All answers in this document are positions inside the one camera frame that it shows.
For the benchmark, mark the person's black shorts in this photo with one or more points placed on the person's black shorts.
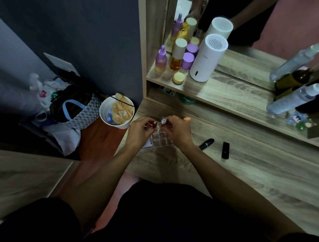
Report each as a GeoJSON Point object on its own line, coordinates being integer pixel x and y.
{"type": "Point", "coordinates": [169, 214]}

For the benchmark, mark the wall mirror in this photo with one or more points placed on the wall mirror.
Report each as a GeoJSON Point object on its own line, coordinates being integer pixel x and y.
{"type": "Point", "coordinates": [254, 30]}

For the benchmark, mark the amber bottle with white cap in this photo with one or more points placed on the amber bottle with white cap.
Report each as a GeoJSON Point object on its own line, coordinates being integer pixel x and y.
{"type": "Point", "coordinates": [177, 56]}

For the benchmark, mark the green cartoon figurine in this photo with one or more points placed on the green cartoon figurine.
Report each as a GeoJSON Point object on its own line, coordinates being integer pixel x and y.
{"type": "Point", "coordinates": [305, 125]}

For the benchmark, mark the white plastic bag with print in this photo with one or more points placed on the white plastic bag with print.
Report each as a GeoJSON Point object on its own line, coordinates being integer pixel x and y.
{"type": "Point", "coordinates": [47, 89]}

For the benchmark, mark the person's right little finger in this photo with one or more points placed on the person's right little finger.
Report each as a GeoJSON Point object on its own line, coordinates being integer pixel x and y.
{"type": "Point", "coordinates": [185, 120]}

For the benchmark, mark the light wooden bench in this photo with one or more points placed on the light wooden bench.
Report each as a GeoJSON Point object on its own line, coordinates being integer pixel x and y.
{"type": "Point", "coordinates": [27, 179]}

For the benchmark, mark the black bag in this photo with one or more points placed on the black bag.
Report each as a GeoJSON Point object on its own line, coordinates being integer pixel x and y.
{"type": "Point", "coordinates": [67, 102]}

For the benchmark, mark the red lipstick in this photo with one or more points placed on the red lipstick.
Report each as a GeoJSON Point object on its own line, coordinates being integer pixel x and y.
{"type": "Point", "coordinates": [153, 123]}

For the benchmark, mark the crumpled yellow wrapper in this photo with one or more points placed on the crumpled yellow wrapper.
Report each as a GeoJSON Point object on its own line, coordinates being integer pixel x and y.
{"type": "Point", "coordinates": [122, 111]}

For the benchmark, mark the round black lipstick tube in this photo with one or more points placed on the round black lipstick tube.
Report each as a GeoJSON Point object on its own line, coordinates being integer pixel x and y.
{"type": "Point", "coordinates": [206, 144]}

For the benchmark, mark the person's left fingers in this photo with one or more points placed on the person's left fingers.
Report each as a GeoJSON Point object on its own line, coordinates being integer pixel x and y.
{"type": "Point", "coordinates": [147, 122]}

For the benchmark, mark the white printed card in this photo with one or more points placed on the white printed card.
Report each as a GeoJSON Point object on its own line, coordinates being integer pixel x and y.
{"type": "Point", "coordinates": [147, 144]}

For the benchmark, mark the person's left hand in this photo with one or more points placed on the person's left hand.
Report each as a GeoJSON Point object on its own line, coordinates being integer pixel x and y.
{"type": "Point", "coordinates": [135, 134]}

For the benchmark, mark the wooden vanity shelf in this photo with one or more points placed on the wooden vanity shelf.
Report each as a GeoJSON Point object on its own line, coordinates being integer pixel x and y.
{"type": "Point", "coordinates": [239, 94]}

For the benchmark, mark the white power adapter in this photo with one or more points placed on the white power adapter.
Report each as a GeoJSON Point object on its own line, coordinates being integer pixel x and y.
{"type": "Point", "coordinates": [167, 91]}

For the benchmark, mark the dark small box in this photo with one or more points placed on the dark small box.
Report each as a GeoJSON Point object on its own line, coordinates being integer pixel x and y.
{"type": "Point", "coordinates": [313, 129]}

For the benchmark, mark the white cylindrical humidifier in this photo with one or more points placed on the white cylindrical humidifier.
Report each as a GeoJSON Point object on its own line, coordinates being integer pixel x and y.
{"type": "Point", "coordinates": [206, 59]}

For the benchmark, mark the blue cartoon figurine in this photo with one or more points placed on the blue cartoon figurine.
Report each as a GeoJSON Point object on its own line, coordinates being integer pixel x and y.
{"type": "Point", "coordinates": [294, 119]}

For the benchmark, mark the plain white plastic bag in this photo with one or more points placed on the plain white plastic bag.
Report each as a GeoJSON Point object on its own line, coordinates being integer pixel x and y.
{"type": "Point", "coordinates": [63, 138]}

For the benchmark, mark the white waste bin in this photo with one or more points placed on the white waste bin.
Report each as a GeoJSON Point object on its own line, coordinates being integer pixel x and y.
{"type": "Point", "coordinates": [107, 113]}

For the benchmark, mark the square black lipstick tube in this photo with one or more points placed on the square black lipstick tube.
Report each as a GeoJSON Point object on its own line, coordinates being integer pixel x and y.
{"type": "Point", "coordinates": [225, 150]}

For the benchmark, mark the green lidded jar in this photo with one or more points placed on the green lidded jar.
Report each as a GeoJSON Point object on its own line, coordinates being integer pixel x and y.
{"type": "Point", "coordinates": [187, 99]}

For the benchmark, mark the white flat wall panel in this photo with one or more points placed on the white flat wall panel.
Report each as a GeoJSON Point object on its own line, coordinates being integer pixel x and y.
{"type": "Point", "coordinates": [61, 64]}

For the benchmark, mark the gold lidded jar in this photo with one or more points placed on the gold lidded jar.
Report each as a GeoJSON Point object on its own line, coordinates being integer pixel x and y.
{"type": "Point", "coordinates": [179, 78]}

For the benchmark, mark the person's left forearm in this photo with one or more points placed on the person's left forearm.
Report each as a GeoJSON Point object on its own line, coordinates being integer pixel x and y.
{"type": "Point", "coordinates": [99, 182]}

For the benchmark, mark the silver capped lip gloss tube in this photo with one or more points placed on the silver capped lip gloss tube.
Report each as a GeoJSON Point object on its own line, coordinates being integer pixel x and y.
{"type": "Point", "coordinates": [163, 121]}

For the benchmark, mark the person's right hand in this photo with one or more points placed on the person's right hand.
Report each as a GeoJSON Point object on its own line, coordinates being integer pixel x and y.
{"type": "Point", "coordinates": [180, 134]}

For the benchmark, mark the person's right forearm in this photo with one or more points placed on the person's right forearm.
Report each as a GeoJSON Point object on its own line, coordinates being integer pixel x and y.
{"type": "Point", "coordinates": [231, 189]}

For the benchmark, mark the purple dropper bottle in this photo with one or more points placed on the purple dropper bottle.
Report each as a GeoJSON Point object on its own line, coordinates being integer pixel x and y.
{"type": "Point", "coordinates": [161, 61]}

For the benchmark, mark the clear spray bottle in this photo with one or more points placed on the clear spray bottle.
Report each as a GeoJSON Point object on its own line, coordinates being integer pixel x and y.
{"type": "Point", "coordinates": [291, 99]}

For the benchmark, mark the purple lidded jar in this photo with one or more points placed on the purple lidded jar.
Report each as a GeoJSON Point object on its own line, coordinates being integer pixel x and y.
{"type": "Point", "coordinates": [187, 61]}

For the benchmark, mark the clear acrylic lipstick organizer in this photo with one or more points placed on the clear acrylic lipstick organizer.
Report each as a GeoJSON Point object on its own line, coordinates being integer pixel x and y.
{"type": "Point", "coordinates": [160, 139]}

